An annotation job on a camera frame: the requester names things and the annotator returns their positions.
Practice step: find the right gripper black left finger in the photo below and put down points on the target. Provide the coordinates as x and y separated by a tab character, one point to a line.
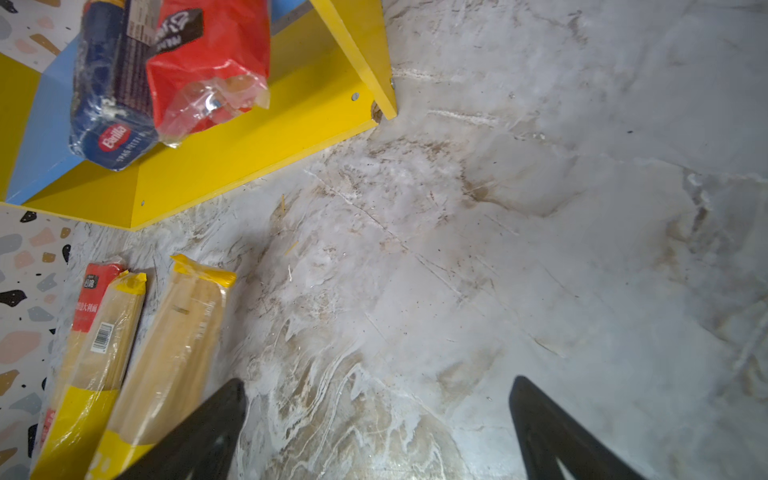
203	445

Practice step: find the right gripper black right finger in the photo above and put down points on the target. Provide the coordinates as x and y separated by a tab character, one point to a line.
551	441

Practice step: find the yellow Statime spaghetti bag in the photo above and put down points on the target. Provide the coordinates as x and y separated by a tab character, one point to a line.
165	384

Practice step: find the clear yellow spaghetti bag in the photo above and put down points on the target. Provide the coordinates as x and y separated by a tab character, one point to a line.
96	381

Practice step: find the red top spaghetti bag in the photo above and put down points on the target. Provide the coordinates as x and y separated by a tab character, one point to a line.
94	284

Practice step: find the red spaghetti bag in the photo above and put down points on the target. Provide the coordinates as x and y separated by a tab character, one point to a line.
209	63
94	284

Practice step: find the blue Barilla spaghetti box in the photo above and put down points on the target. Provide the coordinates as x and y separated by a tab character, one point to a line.
111	117

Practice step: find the yellow shelf pink blue boards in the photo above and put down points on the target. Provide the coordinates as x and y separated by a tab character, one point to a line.
331	80

